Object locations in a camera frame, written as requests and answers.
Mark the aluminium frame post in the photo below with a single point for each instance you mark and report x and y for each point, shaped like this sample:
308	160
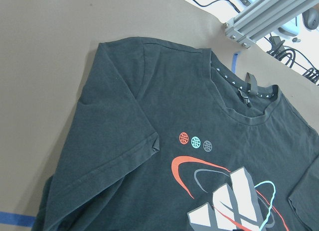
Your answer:
262	17

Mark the black graphic t-shirt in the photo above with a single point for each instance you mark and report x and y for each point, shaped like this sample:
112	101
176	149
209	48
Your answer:
166	138

